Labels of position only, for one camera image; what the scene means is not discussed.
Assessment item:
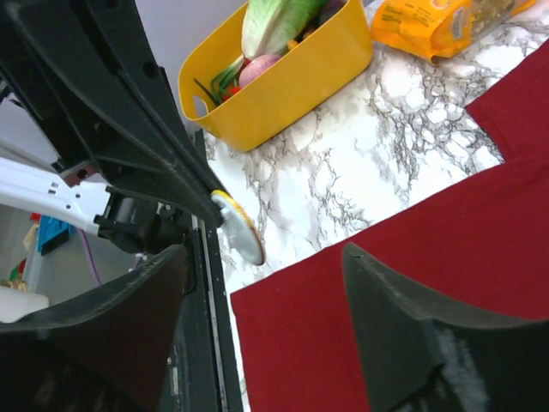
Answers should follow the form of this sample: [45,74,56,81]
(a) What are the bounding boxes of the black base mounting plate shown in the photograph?
[158,128,245,412]

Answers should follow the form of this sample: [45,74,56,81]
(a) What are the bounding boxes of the orange snack packet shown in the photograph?
[371,0,535,63]

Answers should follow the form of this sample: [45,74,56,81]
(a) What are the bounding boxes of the red t-shirt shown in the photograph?
[232,45,548,411]

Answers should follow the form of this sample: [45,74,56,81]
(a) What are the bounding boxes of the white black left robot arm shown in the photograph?
[1,1,223,252]

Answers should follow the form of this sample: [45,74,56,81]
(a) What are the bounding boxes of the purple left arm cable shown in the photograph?
[76,229,104,287]

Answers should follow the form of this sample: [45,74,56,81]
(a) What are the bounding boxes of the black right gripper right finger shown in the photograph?
[342,243,548,411]

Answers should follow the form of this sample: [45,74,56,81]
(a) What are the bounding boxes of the toy green onion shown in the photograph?
[193,55,245,106]

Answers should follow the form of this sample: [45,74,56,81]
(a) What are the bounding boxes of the small gold brooch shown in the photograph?
[210,190,265,266]

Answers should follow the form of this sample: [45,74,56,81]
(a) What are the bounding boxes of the yellow plastic basket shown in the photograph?
[178,0,373,152]

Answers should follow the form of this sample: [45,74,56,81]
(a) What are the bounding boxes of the toy green lettuce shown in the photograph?
[241,0,326,60]

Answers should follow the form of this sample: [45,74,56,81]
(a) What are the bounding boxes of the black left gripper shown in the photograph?
[1,1,222,253]

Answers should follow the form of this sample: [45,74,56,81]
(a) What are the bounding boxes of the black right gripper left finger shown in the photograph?
[1,245,189,411]

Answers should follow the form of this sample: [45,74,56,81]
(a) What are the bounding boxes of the toy pink onion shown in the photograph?
[238,54,281,88]

